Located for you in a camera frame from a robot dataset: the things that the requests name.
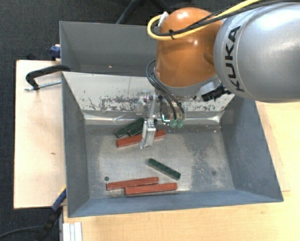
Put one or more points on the grey metal bin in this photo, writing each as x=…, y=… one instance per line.
x=130, y=164

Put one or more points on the dark green flat block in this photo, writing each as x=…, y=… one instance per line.
x=135, y=131
x=163, y=169
x=126, y=128

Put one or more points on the red-brown flat block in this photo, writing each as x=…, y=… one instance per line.
x=128, y=141
x=152, y=188
x=130, y=183

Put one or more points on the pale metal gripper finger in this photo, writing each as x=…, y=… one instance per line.
x=152, y=135
x=143, y=137

